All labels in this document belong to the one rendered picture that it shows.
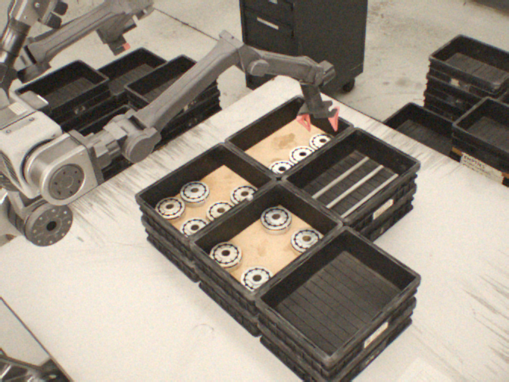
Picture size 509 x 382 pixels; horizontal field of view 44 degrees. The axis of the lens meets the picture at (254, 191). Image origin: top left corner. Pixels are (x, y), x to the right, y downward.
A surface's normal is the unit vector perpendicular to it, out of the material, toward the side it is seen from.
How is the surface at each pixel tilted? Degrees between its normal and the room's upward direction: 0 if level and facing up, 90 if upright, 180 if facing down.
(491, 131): 0
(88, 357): 0
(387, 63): 0
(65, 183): 90
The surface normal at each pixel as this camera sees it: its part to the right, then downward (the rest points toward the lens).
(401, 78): -0.06, -0.72
